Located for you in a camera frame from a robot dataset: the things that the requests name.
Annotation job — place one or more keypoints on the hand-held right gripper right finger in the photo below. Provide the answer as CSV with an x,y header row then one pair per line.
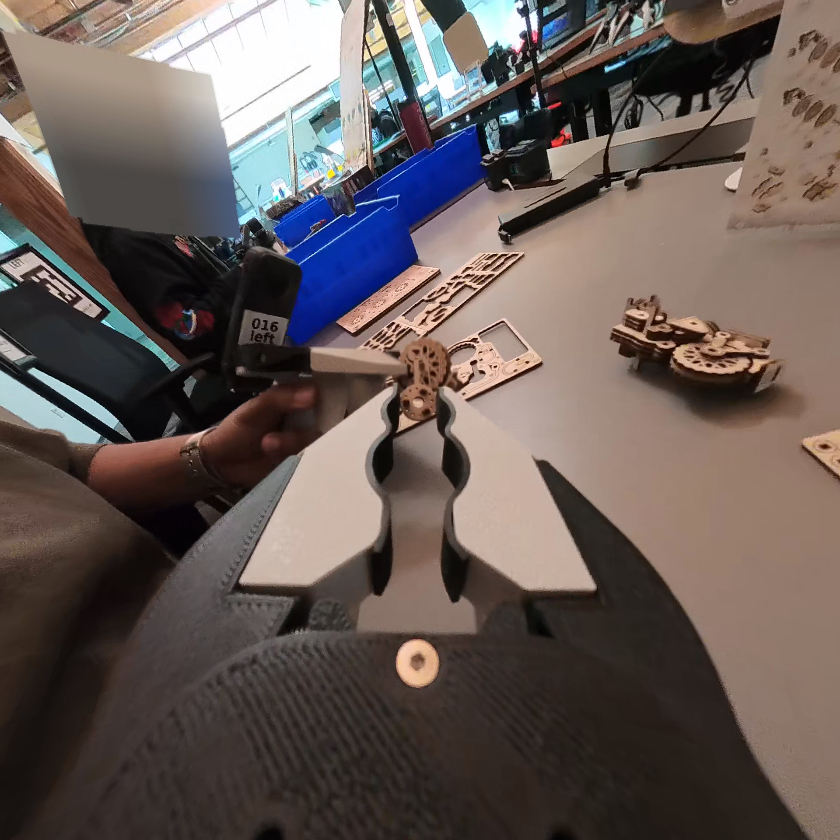
x,y
518,525

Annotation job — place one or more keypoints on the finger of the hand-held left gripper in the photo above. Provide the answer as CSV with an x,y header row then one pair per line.
x,y
354,362

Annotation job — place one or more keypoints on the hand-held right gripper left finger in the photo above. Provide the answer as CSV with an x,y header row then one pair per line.
x,y
315,525

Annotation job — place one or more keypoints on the wooden gear assembly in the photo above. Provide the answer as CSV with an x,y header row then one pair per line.
x,y
425,367

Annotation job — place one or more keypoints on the person's left forearm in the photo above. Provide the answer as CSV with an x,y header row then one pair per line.
x,y
138,469

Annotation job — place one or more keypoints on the grey desk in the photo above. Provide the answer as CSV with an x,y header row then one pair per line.
x,y
656,525

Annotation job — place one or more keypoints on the person's left hand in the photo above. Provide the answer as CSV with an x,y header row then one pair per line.
x,y
249,443

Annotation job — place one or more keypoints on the small engraved wooden sheet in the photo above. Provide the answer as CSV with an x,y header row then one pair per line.
x,y
387,302

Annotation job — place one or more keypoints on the long wooden cutout sheet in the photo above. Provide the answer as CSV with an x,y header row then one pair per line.
x,y
453,282

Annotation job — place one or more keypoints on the silver wristwatch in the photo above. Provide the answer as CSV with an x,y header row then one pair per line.
x,y
197,459

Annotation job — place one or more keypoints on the wooden sheet with round holes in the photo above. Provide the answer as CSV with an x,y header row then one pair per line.
x,y
505,372

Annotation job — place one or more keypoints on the black office chair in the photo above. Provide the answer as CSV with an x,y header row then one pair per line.
x,y
65,354

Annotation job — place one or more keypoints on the framed marker sign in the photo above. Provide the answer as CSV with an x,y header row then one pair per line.
x,y
46,275

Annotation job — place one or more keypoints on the leaning plywood board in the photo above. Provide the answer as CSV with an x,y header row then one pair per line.
x,y
354,85

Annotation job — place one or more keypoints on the wooden mechanical model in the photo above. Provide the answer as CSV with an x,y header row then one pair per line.
x,y
695,348

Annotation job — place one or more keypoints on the black flat bar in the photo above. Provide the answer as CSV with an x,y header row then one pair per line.
x,y
551,207

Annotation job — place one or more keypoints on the black power station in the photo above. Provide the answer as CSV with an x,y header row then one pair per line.
x,y
522,164

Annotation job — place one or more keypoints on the small flat wooden piece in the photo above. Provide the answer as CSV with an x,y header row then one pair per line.
x,y
823,453

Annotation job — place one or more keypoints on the long workbench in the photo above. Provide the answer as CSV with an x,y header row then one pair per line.
x,y
512,85

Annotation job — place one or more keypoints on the black tripod stand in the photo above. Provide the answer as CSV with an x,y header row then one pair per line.
x,y
531,52

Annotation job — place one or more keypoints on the grey flat board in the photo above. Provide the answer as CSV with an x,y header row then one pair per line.
x,y
656,141

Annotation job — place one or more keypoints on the white stand foot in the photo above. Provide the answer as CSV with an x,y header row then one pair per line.
x,y
733,180

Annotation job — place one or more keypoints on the printed instruction booklet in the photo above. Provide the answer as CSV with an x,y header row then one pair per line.
x,y
787,118

